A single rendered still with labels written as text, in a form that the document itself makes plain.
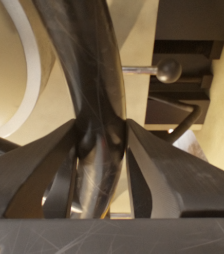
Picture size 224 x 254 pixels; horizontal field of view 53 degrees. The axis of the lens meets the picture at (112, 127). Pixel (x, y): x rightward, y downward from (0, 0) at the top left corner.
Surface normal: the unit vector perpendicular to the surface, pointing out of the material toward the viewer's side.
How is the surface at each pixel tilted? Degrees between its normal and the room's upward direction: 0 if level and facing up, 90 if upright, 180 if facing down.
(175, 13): 90
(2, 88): 117
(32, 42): 90
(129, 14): 90
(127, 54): 90
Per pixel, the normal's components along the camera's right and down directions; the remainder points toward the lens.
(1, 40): 0.51, 0.45
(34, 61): 0.02, 0.58
